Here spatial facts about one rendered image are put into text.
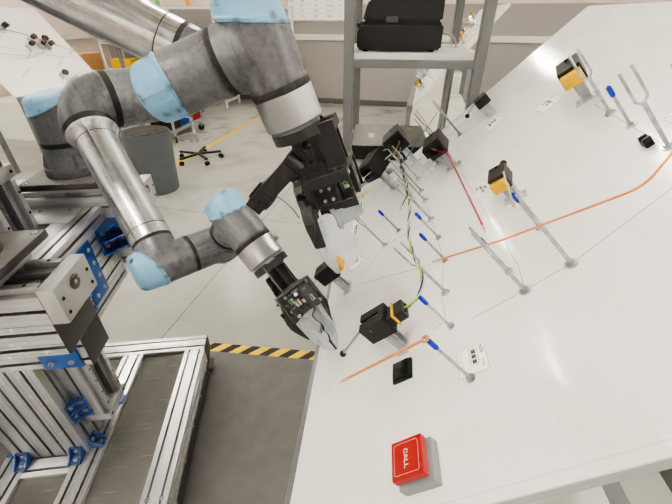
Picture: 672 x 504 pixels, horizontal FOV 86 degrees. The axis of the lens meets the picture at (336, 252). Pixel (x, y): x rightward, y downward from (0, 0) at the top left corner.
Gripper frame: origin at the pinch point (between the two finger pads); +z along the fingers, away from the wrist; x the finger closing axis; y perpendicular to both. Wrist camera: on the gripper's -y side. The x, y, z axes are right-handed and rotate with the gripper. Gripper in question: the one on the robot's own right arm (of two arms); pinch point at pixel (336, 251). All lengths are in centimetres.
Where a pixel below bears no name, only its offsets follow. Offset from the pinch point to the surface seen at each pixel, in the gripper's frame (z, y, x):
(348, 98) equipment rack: -5, -8, 94
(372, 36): -20, 5, 103
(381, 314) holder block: 13.9, 3.4, -0.9
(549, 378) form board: 13.8, 25.0, -16.3
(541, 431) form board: 14.9, 22.4, -22.0
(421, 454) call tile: 17.7, 8.5, -22.7
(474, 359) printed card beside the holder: 17.5, 16.9, -9.5
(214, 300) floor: 88, -138, 114
